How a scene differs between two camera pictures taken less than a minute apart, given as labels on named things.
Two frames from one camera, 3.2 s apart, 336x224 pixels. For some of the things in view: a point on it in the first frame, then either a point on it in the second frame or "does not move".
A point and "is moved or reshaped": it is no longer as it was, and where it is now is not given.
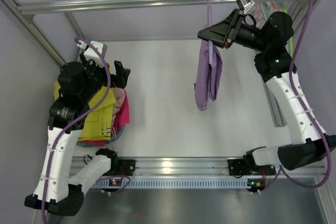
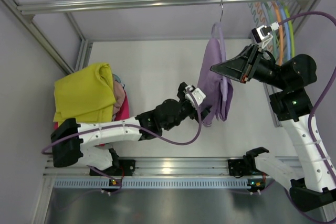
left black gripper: [115, 77] to [187, 100]
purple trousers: [208, 76] is moved or reshaped
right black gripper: [233, 30] to [250, 63]
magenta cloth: [119, 119] does not move
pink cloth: [119, 94] does not move
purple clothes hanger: [210, 23] to [223, 40]
